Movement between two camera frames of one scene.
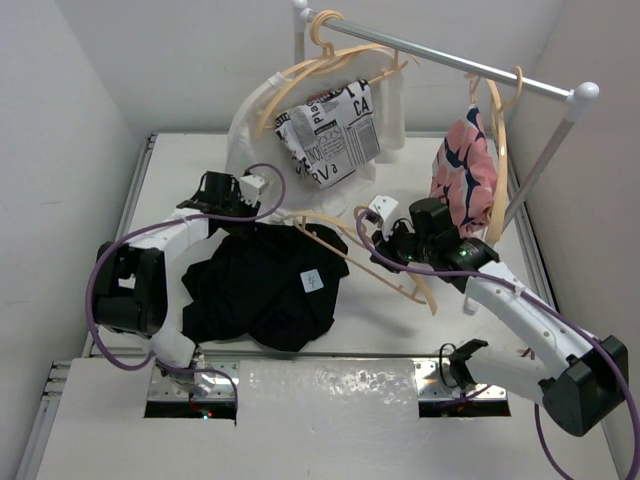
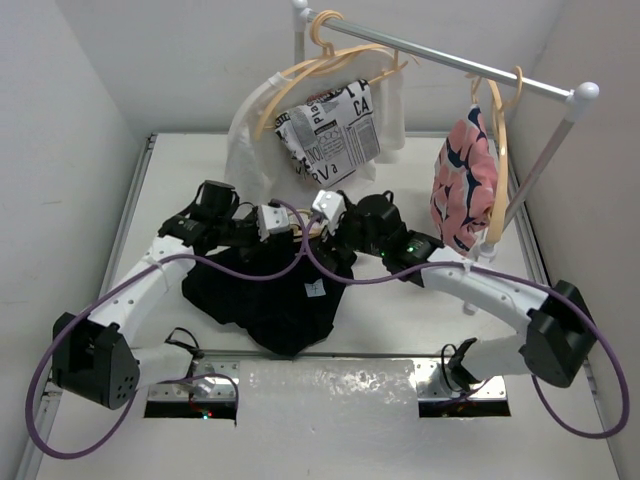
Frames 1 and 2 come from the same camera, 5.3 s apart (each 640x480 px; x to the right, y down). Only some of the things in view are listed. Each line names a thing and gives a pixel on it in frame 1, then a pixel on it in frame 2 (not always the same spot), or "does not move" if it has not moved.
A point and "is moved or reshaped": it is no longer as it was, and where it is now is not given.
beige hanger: [502, 146] does not move
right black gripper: [385, 247] -> [336, 241]
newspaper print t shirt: [333, 133] does not move
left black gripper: [242, 230] -> [255, 243]
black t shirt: [273, 283] is moved or reshaped
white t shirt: [253, 142] does not move
